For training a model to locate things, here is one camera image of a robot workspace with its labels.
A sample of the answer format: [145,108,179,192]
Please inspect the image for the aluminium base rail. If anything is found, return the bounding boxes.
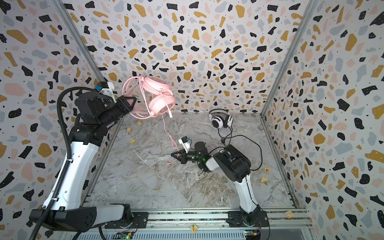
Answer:
[78,208,317,240]

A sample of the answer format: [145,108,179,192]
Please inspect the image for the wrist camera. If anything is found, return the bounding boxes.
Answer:
[179,136,191,153]
[95,82,115,100]

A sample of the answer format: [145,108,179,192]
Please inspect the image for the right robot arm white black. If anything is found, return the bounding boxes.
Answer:
[171,142,267,227]

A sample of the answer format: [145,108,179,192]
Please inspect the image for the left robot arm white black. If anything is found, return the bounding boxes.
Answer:
[29,89,137,240]

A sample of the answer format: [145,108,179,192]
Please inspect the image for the wooden block on rail right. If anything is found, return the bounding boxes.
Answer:
[285,211,295,219]

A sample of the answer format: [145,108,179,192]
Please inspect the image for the wooden triangle block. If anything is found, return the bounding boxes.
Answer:
[261,177,269,183]

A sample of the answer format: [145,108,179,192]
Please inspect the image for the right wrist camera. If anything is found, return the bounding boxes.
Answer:
[179,136,191,153]

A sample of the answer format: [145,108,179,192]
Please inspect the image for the pink headphones with cable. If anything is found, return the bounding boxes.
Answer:
[121,74,187,166]

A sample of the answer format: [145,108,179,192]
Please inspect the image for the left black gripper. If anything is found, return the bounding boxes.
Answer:
[100,95,137,128]

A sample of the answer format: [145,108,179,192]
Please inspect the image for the white black headphones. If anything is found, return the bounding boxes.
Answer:
[209,109,234,129]

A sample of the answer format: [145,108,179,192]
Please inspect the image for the black headphone cable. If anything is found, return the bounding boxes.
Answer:
[209,127,264,172]

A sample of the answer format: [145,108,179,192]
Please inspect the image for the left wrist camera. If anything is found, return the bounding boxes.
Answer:
[95,82,115,100]

